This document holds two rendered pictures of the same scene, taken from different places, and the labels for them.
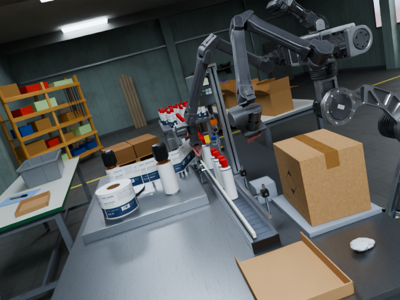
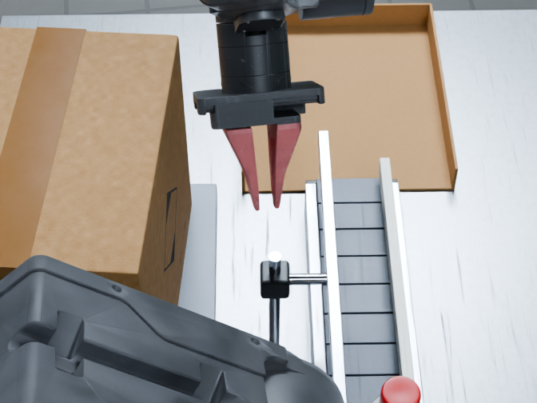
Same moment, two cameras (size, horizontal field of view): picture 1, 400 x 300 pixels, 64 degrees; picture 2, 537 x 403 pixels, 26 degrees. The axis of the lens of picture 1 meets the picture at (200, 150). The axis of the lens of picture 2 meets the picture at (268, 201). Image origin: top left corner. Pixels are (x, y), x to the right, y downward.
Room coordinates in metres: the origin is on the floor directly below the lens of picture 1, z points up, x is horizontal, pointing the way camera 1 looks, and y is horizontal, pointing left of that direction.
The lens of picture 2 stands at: (1.93, -0.16, 1.92)
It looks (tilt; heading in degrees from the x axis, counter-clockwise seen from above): 50 degrees down; 185
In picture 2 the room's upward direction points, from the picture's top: straight up
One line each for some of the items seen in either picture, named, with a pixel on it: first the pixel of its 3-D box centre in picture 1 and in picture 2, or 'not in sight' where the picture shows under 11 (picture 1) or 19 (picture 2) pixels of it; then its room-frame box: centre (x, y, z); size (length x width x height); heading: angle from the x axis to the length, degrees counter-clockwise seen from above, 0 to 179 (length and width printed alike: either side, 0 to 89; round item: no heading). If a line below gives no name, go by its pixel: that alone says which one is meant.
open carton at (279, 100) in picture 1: (272, 96); not in sight; (3.60, -0.96, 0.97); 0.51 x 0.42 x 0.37; 108
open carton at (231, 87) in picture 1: (240, 95); not in sight; (4.39, -0.74, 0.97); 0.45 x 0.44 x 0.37; 106
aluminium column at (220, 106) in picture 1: (224, 121); not in sight; (1.91, -0.19, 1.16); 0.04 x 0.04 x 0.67; 6
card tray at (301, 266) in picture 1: (287, 272); (342, 93); (0.86, -0.16, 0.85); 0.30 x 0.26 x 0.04; 6
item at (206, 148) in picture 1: (207, 153); not in sight; (1.97, -0.04, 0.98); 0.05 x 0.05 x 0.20
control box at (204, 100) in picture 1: (203, 89); not in sight; (1.97, -0.12, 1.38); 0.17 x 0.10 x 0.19; 61
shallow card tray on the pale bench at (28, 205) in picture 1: (33, 203); not in sight; (2.52, 1.44, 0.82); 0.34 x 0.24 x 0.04; 19
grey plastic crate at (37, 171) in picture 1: (44, 168); not in sight; (3.41, 1.68, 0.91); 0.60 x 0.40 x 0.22; 16
